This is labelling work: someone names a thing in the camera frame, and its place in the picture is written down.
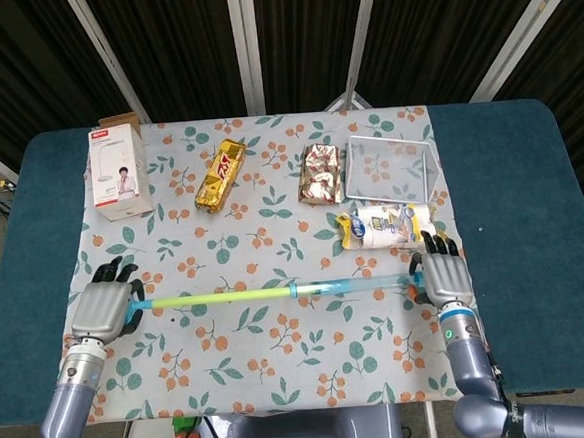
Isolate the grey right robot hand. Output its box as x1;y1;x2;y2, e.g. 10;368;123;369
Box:
405;226;476;313

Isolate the white table leg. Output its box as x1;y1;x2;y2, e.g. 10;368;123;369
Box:
422;401;441;438

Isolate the grey robot torso base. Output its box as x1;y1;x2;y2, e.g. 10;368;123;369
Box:
225;402;404;438

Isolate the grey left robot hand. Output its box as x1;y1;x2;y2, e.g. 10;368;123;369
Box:
66;253;149;347

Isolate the white stand leg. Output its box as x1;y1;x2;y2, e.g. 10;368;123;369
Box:
322;72;374;113

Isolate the pack of white paper cups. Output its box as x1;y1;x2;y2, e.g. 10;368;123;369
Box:
333;199;440;253

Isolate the floral orange fruit tablecloth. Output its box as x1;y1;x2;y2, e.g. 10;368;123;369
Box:
44;100;479;429

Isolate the green blue water pump toy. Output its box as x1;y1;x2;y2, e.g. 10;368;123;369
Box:
122;271;428;335

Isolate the gold and red foil snack bag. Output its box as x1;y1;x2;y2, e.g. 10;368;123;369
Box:
294;142;345;207

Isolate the white wire mesh basket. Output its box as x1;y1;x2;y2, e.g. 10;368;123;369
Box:
339;127;446;205

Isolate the gold biscuit package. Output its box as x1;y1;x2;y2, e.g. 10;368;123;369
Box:
189;136;252;217

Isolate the white desk lamp box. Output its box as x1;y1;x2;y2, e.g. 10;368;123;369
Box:
86;122;156;223

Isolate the brown cardboard box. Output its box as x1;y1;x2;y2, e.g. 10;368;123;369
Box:
97;111;141;131

